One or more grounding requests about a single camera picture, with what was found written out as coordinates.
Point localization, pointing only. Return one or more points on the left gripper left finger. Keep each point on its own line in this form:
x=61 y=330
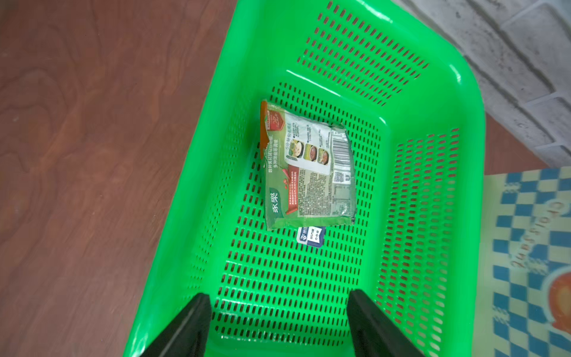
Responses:
x=187 y=334

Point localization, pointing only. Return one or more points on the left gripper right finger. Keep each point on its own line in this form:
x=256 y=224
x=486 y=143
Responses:
x=373 y=333

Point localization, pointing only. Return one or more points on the white blue checkered paper bag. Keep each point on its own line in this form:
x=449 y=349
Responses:
x=523 y=288

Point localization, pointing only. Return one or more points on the green plastic basket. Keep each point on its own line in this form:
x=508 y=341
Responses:
x=415 y=119

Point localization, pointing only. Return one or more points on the small blue white sticker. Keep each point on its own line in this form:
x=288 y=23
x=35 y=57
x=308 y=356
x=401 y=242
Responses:
x=311 y=236

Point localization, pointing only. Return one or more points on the green packet at basket top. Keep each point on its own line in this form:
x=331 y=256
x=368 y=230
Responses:
x=309 y=171

